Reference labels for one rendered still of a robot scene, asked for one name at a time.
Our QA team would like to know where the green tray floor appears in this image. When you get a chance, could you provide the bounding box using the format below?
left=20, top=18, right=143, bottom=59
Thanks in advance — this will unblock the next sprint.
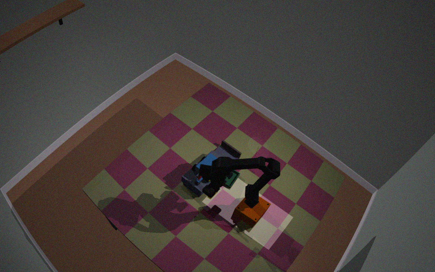
left=225, top=171, right=238, bottom=186

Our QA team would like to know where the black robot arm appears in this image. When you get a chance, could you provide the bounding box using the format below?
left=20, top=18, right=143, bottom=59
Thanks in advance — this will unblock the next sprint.
left=199, top=156, right=280, bottom=208

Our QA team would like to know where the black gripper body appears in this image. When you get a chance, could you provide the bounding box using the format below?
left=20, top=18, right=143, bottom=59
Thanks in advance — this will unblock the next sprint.
left=202, top=172, right=233, bottom=198

